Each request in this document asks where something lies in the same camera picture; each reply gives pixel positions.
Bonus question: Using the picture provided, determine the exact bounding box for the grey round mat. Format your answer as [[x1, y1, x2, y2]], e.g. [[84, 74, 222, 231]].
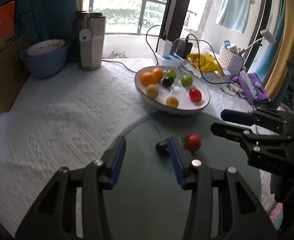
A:
[[103, 112, 261, 239]]

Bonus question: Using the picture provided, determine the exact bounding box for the yellow duck bag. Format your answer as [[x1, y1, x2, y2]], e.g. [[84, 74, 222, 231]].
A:
[[187, 54, 223, 74]]

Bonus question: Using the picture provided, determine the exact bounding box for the black charger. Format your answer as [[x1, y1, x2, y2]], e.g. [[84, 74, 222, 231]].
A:
[[176, 40, 193, 59]]

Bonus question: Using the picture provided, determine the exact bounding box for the blue plastic bowl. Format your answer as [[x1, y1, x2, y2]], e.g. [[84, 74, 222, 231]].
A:
[[19, 39, 71, 79]]

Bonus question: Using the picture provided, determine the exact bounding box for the white round plate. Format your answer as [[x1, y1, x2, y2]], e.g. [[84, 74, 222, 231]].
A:
[[134, 67, 210, 115]]

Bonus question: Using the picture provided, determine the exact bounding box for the orange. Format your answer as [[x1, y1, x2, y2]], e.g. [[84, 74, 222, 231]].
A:
[[151, 68, 164, 82], [140, 72, 158, 87]]

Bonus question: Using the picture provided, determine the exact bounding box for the white tube bottle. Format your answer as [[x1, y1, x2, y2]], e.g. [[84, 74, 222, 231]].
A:
[[238, 70, 258, 101]]

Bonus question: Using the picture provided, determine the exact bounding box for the white power strip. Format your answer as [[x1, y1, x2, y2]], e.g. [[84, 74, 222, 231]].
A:
[[153, 53, 185, 67]]

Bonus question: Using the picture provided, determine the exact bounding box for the white desk lamp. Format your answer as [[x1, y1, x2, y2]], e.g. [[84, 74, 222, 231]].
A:
[[239, 29, 276, 55]]

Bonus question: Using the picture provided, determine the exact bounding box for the green round fruit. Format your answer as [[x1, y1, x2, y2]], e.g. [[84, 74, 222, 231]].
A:
[[181, 74, 193, 87]]

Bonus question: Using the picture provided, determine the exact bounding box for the blue hanging towel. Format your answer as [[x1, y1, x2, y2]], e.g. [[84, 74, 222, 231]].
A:
[[216, 0, 252, 33]]

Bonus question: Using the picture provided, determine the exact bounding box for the upper brown kiwi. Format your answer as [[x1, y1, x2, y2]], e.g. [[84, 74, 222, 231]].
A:
[[146, 85, 159, 99]]

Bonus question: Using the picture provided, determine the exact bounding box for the green grape with stem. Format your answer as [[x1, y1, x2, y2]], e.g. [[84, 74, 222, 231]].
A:
[[165, 69, 177, 79]]

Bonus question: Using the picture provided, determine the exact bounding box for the dark plum on plate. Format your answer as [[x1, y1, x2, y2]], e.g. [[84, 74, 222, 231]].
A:
[[162, 76, 175, 88]]

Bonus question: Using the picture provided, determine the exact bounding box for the purple cloth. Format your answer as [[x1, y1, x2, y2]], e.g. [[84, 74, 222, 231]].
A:
[[232, 72, 270, 105]]

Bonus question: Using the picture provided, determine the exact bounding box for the white charger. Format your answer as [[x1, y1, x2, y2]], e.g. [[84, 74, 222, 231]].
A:
[[157, 39, 172, 57]]

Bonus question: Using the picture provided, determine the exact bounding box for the brown kiwi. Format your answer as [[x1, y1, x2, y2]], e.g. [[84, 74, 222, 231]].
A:
[[165, 96, 179, 108], [146, 85, 159, 99]]

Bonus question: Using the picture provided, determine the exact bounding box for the lower brown kiwi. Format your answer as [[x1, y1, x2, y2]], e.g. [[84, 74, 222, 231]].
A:
[[165, 96, 179, 108]]

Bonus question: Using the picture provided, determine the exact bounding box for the dark cherry with stem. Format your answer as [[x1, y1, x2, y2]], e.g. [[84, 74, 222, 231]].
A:
[[154, 125, 170, 158]]

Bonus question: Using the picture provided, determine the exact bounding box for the white perforated basket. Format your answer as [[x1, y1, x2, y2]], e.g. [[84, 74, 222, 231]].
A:
[[218, 47, 244, 77]]

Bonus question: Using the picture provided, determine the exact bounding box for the red screen tablet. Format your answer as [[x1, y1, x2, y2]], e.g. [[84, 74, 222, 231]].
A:
[[0, 0, 18, 42]]

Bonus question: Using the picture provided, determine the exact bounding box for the front orange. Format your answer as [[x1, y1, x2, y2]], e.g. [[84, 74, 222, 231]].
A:
[[140, 72, 158, 87]]

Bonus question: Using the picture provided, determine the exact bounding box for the rear orange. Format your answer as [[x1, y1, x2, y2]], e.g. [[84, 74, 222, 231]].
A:
[[151, 68, 164, 82]]

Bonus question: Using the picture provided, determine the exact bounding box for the red tomato on plate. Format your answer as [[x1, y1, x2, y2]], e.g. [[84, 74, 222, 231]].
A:
[[188, 87, 202, 103]]

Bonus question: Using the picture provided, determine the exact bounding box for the black cable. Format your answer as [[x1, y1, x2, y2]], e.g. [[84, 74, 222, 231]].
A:
[[101, 24, 168, 73]]

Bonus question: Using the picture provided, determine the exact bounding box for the steel travel mug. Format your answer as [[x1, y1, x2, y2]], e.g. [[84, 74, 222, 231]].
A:
[[74, 11, 106, 71]]

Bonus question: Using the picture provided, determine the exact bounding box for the white embossed tablecloth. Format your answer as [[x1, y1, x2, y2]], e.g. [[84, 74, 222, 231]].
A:
[[0, 57, 283, 238]]

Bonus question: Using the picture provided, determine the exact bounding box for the red cherry tomato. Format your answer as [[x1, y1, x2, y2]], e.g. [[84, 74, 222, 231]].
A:
[[182, 134, 202, 153]]

